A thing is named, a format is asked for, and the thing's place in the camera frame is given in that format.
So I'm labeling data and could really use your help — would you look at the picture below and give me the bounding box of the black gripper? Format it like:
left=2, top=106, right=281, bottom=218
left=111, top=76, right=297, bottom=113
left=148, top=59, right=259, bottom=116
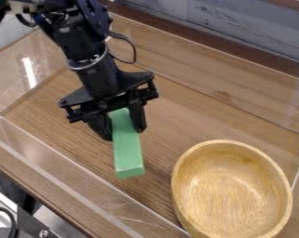
left=59, top=57, right=159, bottom=141

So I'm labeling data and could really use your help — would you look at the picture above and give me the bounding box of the green rectangular block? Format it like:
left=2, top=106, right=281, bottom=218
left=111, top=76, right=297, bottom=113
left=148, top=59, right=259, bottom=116
left=111, top=109, right=146, bottom=179

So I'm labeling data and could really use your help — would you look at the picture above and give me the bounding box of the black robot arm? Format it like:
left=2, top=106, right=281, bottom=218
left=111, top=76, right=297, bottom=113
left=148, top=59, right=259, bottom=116
left=11, top=0, right=159, bottom=140

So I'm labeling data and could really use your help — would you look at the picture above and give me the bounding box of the brown wooden bowl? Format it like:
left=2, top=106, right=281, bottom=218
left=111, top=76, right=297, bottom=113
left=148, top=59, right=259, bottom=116
left=171, top=139, right=293, bottom=238

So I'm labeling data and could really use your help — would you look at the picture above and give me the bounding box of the clear acrylic front wall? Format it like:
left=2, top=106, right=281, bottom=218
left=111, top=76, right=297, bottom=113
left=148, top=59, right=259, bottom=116
left=0, top=115, right=191, bottom=238

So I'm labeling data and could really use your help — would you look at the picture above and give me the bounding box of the black metal frame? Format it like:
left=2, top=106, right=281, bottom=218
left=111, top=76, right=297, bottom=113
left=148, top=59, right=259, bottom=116
left=0, top=171, right=87, bottom=238

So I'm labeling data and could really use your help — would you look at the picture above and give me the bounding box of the black cable loop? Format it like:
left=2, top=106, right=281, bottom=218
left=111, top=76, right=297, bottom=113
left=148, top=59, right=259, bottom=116
left=0, top=205, right=19, bottom=238

